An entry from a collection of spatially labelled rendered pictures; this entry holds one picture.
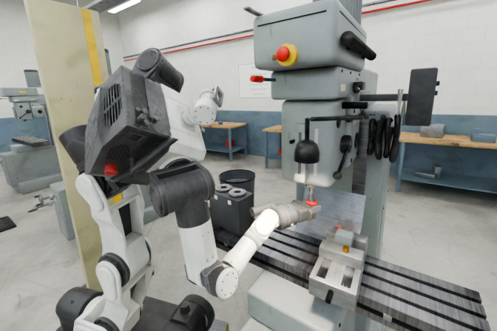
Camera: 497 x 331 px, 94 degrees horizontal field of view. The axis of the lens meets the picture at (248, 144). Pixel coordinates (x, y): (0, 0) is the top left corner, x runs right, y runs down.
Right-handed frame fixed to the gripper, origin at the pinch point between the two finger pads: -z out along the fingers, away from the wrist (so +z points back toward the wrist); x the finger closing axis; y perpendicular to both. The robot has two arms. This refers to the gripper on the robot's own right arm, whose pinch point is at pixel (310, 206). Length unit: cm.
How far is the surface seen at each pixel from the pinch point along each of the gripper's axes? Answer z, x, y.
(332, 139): 3.1, -11.9, -31.1
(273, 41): 23, -5, -62
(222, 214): 23.8, 37.8, 14.1
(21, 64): 274, 866, -145
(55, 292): 131, 172, 120
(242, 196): 15.6, 30.3, 3.0
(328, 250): 3.5, -12.9, 11.1
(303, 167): 11.0, -6.8, -21.1
